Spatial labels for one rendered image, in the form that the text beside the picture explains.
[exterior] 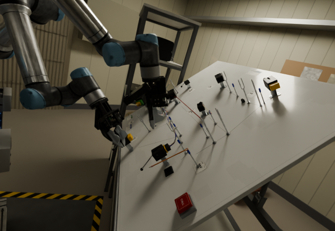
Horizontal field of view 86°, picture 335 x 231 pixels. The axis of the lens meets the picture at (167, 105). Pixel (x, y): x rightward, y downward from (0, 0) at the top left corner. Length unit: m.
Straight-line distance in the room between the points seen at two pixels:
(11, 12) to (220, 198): 0.91
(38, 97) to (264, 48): 3.23
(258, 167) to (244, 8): 3.46
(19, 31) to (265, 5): 3.46
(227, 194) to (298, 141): 0.30
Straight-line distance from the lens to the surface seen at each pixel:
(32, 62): 0.79
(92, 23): 0.69
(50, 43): 3.65
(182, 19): 1.68
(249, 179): 0.67
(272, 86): 0.91
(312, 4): 3.51
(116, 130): 0.80
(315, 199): 3.37
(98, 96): 0.76
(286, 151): 0.72
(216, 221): 1.12
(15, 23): 0.83
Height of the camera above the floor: 1.53
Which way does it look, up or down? 15 degrees down
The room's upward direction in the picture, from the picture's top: 16 degrees clockwise
